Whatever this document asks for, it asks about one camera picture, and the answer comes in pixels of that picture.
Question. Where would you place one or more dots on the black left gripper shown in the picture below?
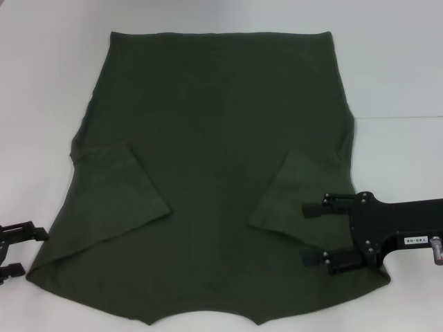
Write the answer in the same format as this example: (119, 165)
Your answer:
(3, 250)

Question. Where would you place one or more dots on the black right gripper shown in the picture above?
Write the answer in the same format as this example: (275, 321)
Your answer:
(391, 221)

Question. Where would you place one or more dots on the dark green shirt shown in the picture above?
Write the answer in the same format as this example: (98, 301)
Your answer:
(207, 121)

